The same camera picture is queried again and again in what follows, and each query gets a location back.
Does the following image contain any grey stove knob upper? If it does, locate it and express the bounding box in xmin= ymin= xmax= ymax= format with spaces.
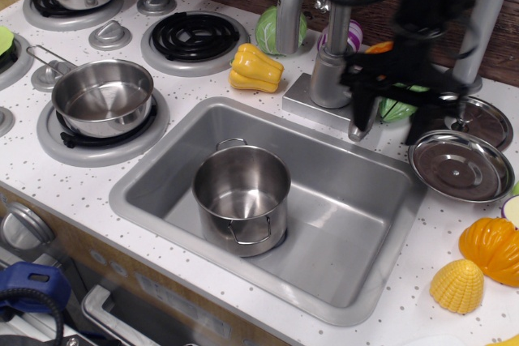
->
xmin=137 ymin=0 xmax=177 ymax=16

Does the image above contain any black coil burner centre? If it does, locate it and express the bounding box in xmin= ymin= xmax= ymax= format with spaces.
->
xmin=140 ymin=11 xmax=250 ymax=77

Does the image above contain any toy oven door handle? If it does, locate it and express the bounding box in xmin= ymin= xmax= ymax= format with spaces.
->
xmin=81 ymin=284 xmax=157 ymax=346

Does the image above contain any silver faucet lever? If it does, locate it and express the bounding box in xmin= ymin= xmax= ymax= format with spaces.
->
xmin=348 ymin=96 xmax=380 ymax=142

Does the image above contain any purple white toy eggplant slice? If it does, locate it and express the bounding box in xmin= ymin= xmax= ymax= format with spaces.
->
xmin=501 ymin=195 xmax=519 ymax=229

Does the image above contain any steel plate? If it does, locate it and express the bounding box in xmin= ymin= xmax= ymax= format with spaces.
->
xmin=408 ymin=130 xmax=515 ymax=203

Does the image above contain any grey round oven dial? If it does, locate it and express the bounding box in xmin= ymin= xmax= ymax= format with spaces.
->
xmin=1 ymin=202 xmax=55 ymax=251

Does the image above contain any grey stove knob lower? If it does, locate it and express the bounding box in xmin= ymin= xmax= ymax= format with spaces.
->
xmin=31 ymin=60 xmax=73 ymax=92

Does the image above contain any purple toy onion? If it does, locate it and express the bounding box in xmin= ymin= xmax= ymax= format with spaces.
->
xmin=317 ymin=19 xmax=363 ymax=53

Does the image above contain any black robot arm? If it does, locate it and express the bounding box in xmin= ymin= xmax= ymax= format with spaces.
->
xmin=341 ymin=0 xmax=473 ymax=145

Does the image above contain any grey sink basin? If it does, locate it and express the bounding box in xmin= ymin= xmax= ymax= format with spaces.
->
xmin=109 ymin=97 xmax=427 ymax=327

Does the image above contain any orange toy pumpkin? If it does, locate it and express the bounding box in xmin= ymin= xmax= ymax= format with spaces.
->
xmin=458 ymin=217 xmax=518 ymax=288

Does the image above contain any green toy cabbage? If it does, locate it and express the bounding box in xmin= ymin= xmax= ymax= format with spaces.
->
xmin=255 ymin=6 xmax=307 ymax=55

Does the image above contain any steel saucepan with handle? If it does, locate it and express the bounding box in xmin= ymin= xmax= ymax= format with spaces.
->
xmin=51 ymin=59 xmax=154 ymax=139

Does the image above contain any grey stove knob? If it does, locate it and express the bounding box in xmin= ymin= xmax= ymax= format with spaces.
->
xmin=88 ymin=20 xmax=132 ymax=51
xmin=31 ymin=60 xmax=73 ymax=92
xmin=137 ymin=0 xmax=177 ymax=16

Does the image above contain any green toy item left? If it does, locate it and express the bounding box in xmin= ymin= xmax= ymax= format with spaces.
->
xmin=0 ymin=26 xmax=15 ymax=56

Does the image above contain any orange toy carrot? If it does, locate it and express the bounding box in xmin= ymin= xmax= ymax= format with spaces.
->
xmin=365 ymin=41 xmax=394 ymax=54

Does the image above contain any yellow toy bell pepper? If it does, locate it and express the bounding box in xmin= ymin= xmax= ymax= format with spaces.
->
xmin=228 ymin=43 xmax=284 ymax=93

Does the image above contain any green toy bitter gourd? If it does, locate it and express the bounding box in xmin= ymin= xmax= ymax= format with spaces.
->
xmin=379 ymin=83 xmax=429 ymax=123

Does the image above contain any grey vertical post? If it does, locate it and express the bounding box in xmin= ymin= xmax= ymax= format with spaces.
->
xmin=447 ymin=0 xmax=504 ymax=95

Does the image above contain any grey burner ring front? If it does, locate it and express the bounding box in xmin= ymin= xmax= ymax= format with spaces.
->
xmin=36 ymin=87 xmax=171 ymax=169

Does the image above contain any grey burner ring rear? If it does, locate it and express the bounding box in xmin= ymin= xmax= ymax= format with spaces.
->
xmin=22 ymin=0 xmax=125 ymax=32

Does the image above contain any steel pot in sink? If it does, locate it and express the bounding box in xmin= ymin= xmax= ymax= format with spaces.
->
xmin=191 ymin=139 xmax=291 ymax=258

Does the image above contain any blue clamp with cable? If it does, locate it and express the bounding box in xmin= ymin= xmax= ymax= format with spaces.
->
xmin=1 ymin=262 xmax=71 ymax=345

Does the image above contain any silver toy faucet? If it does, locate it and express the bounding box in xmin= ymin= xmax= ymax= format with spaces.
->
xmin=277 ymin=0 xmax=352 ymax=132

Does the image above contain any yellow toy corn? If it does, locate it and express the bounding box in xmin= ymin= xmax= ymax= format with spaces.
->
xmin=429 ymin=259 xmax=484 ymax=314

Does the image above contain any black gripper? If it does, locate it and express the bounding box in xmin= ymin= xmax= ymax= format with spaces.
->
xmin=340 ymin=36 xmax=466 ymax=146

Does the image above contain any grey stove knob middle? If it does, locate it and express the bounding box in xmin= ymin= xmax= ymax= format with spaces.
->
xmin=88 ymin=20 xmax=132 ymax=51

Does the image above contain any grey burner ring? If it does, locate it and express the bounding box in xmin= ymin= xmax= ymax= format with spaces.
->
xmin=36 ymin=87 xmax=171 ymax=169
xmin=22 ymin=0 xmax=125 ymax=32

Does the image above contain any steel lid with knob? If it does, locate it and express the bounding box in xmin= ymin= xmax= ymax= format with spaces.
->
xmin=431 ymin=96 xmax=513 ymax=151

